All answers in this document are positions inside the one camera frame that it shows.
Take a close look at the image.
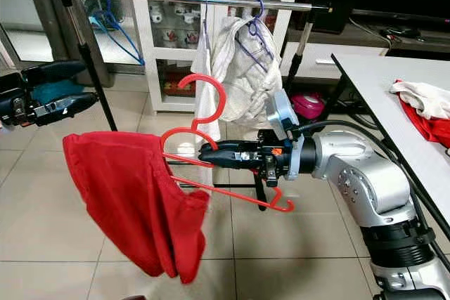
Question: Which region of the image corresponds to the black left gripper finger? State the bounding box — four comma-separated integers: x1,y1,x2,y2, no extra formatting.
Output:
44,93,100,119
37,60,89,84

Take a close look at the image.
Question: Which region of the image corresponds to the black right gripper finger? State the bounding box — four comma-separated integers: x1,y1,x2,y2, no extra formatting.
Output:
200,155,252,169
199,142,252,155

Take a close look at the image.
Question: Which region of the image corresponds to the red plastic hanger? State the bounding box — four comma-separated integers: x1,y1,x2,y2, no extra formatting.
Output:
160,73,295,214

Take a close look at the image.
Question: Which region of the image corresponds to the red knit garment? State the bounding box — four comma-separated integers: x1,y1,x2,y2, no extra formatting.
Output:
62,131,210,285
399,96,450,150

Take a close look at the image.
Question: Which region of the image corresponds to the blue plastic hanger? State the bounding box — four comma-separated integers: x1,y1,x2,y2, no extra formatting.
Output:
91,0,147,67

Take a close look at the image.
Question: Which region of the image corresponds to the grey curtain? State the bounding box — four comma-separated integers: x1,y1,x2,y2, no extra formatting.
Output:
25,0,113,86

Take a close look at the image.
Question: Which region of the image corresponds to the beige garment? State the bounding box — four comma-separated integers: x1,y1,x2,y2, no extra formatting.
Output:
214,15,287,143

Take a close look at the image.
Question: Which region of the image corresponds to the pink plastic container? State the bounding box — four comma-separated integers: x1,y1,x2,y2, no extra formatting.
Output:
288,93,326,122

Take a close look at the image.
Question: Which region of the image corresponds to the plain white t-shirt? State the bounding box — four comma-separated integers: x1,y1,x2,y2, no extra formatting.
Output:
192,19,229,181

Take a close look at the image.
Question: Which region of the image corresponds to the white glass-door cabinet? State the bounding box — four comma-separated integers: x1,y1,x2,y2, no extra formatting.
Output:
127,0,303,83

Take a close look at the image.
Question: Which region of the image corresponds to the red printed box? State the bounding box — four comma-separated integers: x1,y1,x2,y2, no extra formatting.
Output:
156,68,194,97

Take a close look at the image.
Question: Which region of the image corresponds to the low white tv stand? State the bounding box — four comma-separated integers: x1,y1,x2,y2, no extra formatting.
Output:
281,8,450,79

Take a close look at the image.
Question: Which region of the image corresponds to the white crumpled cloth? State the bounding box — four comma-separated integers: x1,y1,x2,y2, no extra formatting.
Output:
390,80,450,122

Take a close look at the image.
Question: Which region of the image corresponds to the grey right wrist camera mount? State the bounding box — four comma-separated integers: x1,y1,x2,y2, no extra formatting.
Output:
266,88,307,174

